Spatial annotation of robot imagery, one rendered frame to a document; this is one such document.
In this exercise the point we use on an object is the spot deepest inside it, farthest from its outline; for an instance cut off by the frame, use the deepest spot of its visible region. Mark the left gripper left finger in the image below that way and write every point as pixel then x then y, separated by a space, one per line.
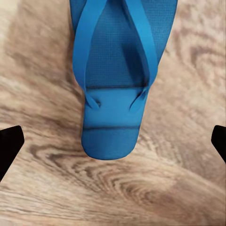
pixel 11 141

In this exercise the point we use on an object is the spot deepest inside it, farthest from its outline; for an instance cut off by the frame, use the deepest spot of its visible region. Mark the sandal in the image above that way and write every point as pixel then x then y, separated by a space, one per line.
pixel 117 49

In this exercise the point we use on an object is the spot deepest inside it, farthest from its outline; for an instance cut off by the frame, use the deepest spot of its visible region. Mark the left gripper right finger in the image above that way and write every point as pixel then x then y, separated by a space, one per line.
pixel 218 139

